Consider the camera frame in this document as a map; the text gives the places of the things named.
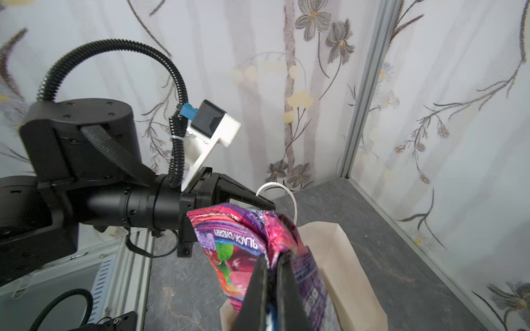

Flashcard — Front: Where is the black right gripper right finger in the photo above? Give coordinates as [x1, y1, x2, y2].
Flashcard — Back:
[276, 252, 312, 331]

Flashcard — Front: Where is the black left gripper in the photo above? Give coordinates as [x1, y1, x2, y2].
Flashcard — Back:
[177, 167, 275, 258]

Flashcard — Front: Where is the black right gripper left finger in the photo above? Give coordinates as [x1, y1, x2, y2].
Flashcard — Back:
[231, 255, 270, 331]

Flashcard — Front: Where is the purple Fox's candy bag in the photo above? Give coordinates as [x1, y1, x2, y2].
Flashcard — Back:
[188, 204, 340, 330]

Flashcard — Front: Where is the floral white paper bag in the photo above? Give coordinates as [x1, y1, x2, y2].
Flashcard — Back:
[219, 181, 389, 331]

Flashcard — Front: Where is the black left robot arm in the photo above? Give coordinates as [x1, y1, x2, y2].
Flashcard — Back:
[1, 39, 275, 285]

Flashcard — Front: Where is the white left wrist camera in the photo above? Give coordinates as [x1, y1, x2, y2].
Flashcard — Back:
[179, 100, 241, 190]

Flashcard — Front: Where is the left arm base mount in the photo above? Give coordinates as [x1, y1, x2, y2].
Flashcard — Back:
[28, 288, 138, 331]

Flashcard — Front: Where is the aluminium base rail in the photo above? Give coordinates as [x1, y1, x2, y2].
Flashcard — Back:
[0, 231, 154, 331]

